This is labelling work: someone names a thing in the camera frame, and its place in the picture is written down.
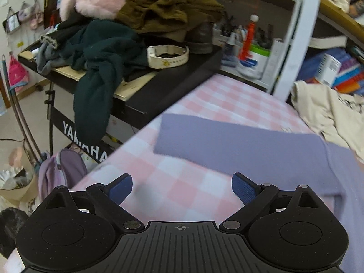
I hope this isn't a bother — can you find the dark green garment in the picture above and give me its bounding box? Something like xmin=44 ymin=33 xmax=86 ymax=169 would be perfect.
xmin=60 ymin=20 xmax=149 ymax=144

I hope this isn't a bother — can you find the row of colourful books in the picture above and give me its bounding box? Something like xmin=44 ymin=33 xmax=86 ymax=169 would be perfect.
xmin=297 ymin=48 xmax=363 ymax=95

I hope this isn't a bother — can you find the red tassel ornament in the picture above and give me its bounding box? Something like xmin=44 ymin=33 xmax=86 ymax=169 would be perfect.
xmin=239 ymin=14 xmax=258 ymax=61

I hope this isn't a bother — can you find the white green tub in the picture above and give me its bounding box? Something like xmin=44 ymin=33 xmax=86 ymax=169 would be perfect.
xmin=236 ymin=44 xmax=270 ymax=80

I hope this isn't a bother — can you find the black yamaha keyboard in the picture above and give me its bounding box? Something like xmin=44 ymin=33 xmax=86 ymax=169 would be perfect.
xmin=17 ymin=38 xmax=223 ymax=164

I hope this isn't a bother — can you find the white bookshelf frame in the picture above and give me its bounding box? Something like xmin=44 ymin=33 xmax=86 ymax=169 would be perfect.
xmin=170 ymin=0 xmax=325 ymax=103

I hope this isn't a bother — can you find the cream white wristband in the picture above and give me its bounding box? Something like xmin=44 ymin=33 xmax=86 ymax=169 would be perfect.
xmin=147 ymin=45 xmax=190 ymax=70

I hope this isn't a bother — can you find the purple and mauve sweater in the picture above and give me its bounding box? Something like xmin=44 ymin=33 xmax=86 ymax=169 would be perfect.
xmin=154 ymin=114 xmax=363 ymax=272

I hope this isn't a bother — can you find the pink checkered cartoon desk mat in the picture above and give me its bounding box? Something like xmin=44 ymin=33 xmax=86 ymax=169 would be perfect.
xmin=2 ymin=73 xmax=364 ymax=273

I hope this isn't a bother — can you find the white box with barcode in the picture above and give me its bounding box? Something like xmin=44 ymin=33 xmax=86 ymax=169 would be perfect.
xmin=314 ymin=54 xmax=342 ymax=87

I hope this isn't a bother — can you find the olive brown garment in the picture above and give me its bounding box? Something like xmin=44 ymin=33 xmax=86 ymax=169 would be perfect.
xmin=117 ymin=0 xmax=225 ymax=33

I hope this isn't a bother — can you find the cream printed garment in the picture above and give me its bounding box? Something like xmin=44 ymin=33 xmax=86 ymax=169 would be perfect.
xmin=291 ymin=81 xmax=364 ymax=161

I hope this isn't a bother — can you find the lilac backpack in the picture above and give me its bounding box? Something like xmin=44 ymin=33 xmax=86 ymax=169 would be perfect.
xmin=38 ymin=149 xmax=87 ymax=201

